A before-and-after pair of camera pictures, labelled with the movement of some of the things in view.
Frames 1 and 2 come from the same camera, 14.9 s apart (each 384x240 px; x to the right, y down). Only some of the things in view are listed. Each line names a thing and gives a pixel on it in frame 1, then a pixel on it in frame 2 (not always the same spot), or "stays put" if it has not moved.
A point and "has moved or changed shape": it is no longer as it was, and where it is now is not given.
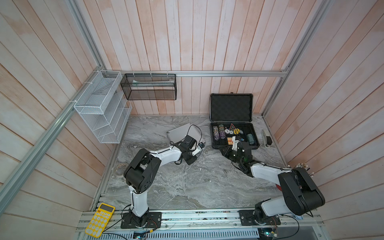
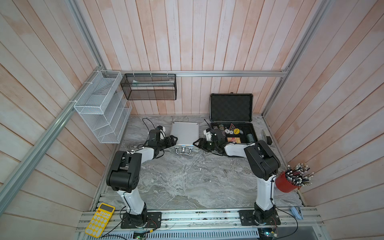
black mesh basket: [149, 86] stays put
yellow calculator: [100, 220] stays put
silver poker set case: [176, 135] has moved or changed shape
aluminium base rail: [209, 225] stays put
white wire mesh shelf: [104, 107] stays put
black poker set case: [230, 115] stays put
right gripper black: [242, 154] -> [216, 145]
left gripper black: [189, 162] -> [167, 139]
